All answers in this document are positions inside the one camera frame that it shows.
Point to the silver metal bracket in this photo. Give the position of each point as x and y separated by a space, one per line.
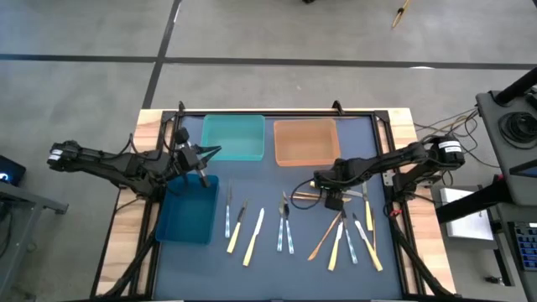
388 178

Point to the yellow stick tool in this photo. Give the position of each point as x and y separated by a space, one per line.
399 17

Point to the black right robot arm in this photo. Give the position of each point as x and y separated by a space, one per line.
398 159

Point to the black aluminium table frame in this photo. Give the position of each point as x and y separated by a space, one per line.
270 112

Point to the black cart pole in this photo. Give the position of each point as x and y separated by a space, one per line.
518 87

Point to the dark blue plastic bin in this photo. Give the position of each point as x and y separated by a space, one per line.
186 218

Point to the grey side table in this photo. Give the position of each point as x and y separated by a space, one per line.
21 197

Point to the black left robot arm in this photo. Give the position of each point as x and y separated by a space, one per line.
117 168

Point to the grey equipment cart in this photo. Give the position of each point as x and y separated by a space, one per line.
495 138

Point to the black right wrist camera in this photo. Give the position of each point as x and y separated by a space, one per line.
334 203

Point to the black frame clamp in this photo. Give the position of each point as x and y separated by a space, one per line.
337 106
181 106

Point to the keypad with blue keys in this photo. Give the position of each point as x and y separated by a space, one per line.
528 247

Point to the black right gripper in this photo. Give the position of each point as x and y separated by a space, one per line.
333 180

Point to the orange plastic bin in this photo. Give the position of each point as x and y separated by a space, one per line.
306 142

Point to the teal plastic bin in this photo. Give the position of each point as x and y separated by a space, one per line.
239 134

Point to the black slanted bar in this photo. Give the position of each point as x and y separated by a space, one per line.
474 201

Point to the white box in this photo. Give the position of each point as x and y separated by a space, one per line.
461 226

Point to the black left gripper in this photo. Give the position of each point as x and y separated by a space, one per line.
191 157

